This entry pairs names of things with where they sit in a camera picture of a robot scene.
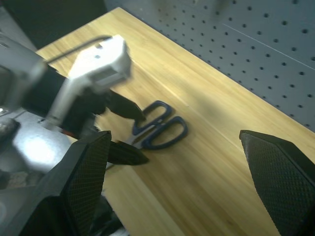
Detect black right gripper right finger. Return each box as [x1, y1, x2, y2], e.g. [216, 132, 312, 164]
[239, 129, 315, 236]

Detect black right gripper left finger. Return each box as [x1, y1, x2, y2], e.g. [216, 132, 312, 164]
[19, 130, 111, 236]

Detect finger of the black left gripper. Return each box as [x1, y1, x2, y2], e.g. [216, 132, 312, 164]
[110, 92, 147, 121]
[105, 140, 150, 167]

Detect grey pegboard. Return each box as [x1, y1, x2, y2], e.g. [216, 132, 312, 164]
[104, 0, 315, 129]

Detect silver robot body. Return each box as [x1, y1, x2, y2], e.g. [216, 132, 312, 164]
[0, 112, 79, 190]

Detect blue handled scissors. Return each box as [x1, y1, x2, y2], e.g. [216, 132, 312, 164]
[127, 100, 189, 151]

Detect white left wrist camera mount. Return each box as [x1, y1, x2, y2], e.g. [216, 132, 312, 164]
[45, 34, 131, 128]

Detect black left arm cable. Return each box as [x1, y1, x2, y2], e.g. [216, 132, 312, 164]
[46, 35, 113, 65]

